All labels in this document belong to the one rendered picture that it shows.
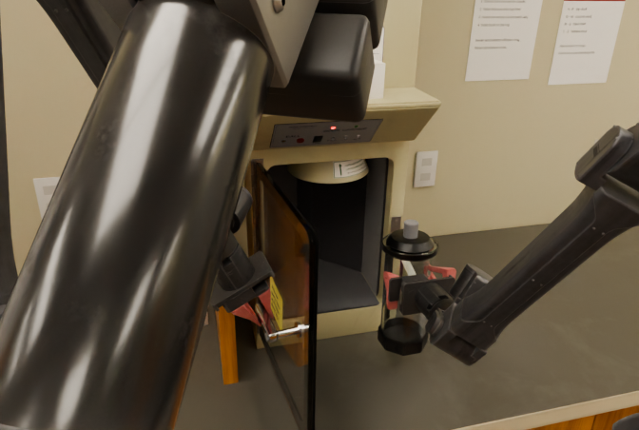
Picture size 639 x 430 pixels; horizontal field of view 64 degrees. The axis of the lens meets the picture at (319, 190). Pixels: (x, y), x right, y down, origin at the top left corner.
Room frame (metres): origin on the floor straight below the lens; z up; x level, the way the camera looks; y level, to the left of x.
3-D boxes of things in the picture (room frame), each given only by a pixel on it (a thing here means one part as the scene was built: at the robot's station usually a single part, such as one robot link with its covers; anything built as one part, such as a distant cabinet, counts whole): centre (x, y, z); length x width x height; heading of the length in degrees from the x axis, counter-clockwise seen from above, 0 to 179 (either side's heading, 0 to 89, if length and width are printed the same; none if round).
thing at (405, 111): (0.89, -0.04, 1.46); 0.32 x 0.11 x 0.10; 105
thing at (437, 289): (0.77, -0.21, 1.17); 0.10 x 0.07 x 0.07; 106
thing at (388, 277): (0.83, -0.16, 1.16); 0.09 x 0.07 x 0.07; 16
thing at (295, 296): (0.75, 0.06, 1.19); 0.30 x 0.01 x 0.40; 21
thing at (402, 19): (1.07, 0.01, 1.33); 0.32 x 0.25 x 0.77; 105
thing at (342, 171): (1.05, -0.02, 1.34); 0.18 x 0.18 x 0.05
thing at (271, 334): (0.67, 0.06, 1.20); 0.10 x 0.05 x 0.03; 21
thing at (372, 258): (1.07, 0.01, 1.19); 0.26 x 0.24 x 0.35; 105
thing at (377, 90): (0.90, -0.08, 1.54); 0.05 x 0.05 x 0.06; 20
